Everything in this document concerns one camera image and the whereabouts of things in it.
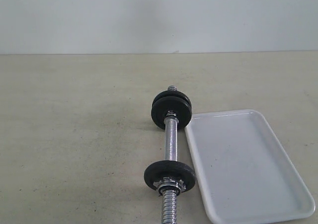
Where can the black weight plate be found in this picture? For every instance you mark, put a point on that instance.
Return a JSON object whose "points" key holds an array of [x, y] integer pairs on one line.
{"points": [[174, 93]]}

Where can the chrome dumbbell bar with plates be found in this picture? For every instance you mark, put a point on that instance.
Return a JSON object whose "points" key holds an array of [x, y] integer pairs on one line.
{"points": [[170, 177]]}

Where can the white rectangular plastic tray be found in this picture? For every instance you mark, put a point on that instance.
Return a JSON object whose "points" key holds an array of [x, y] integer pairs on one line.
{"points": [[243, 172]]}

